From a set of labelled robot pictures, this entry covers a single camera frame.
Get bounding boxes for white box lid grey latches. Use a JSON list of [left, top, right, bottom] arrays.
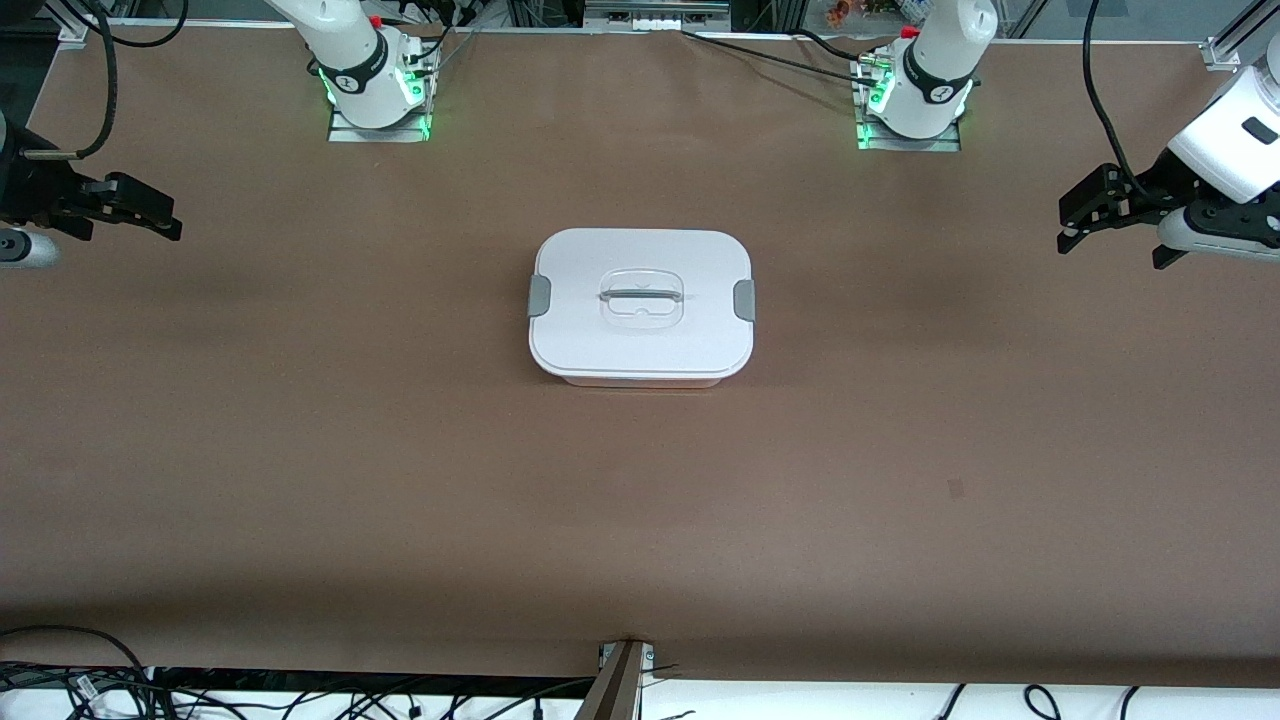
[[527, 228, 757, 382]]

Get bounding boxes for grey metal connector box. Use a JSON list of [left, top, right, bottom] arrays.
[[583, 0, 733, 29]]

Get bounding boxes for pink plastic box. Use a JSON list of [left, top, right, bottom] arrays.
[[558, 370, 729, 390]]

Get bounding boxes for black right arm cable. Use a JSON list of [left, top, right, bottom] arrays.
[[20, 0, 191, 161]]

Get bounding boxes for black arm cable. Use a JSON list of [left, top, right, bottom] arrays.
[[1083, 0, 1153, 197], [20, 0, 191, 161]]

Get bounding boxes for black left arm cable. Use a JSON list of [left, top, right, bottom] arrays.
[[1083, 0, 1153, 197]]

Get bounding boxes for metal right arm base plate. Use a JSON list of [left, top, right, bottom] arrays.
[[327, 40, 441, 144]]

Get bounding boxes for long black base cable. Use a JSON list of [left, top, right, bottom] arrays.
[[680, 28, 891, 91]]

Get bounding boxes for black looped floor cable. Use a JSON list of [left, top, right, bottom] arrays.
[[0, 624, 153, 701]]

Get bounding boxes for aluminium profile post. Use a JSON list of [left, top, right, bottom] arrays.
[[574, 640, 657, 720]]

